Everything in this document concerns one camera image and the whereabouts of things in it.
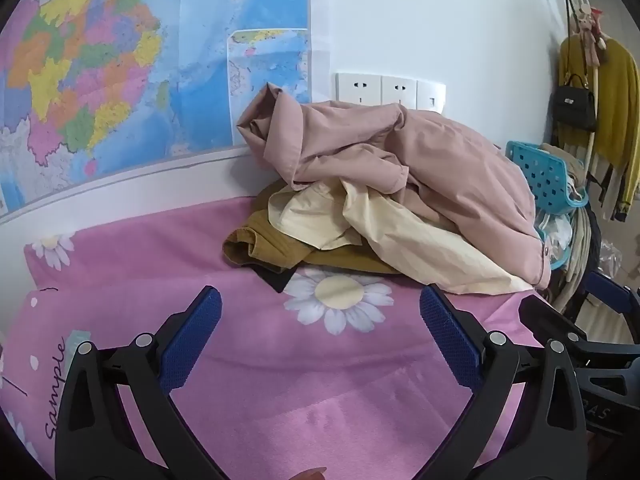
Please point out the white wall switch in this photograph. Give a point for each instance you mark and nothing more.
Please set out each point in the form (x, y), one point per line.
(431, 96)

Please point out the beige cloth pile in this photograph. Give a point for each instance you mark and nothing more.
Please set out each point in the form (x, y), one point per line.
(575, 260)

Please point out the black cloth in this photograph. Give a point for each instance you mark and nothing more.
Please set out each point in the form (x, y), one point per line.
(277, 278)

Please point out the white wall socket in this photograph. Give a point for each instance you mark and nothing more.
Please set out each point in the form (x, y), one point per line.
(357, 89)
(399, 92)

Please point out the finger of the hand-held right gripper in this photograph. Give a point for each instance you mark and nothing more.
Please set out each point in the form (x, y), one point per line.
(612, 292)
(547, 320)

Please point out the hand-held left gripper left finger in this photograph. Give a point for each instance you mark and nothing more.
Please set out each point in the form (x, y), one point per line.
(192, 345)

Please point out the yellow hanging sweater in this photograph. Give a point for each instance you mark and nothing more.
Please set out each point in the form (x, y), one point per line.
(617, 100)

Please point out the blue plastic basket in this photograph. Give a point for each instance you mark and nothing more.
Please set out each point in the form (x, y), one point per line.
(542, 170)

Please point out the cream garment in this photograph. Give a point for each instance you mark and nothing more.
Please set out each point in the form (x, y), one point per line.
(400, 232)

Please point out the mustard garment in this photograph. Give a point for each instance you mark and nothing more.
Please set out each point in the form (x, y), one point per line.
(250, 245)

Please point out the colourful wall map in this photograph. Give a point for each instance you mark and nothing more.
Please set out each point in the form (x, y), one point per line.
(100, 60)

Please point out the pink floral blanket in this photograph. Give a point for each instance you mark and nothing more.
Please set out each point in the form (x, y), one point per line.
(300, 385)

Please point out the black handbag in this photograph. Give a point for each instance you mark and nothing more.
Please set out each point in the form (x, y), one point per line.
(575, 107)

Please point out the pink jacket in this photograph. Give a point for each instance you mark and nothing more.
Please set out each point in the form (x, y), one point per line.
(450, 170)

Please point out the small plush toy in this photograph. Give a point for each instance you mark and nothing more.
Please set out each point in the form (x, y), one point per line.
(592, 35)

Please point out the clear plastic bag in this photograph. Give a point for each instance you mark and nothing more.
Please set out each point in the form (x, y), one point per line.
(610, 257)

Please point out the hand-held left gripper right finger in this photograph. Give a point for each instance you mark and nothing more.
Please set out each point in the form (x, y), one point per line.
(450, 340)

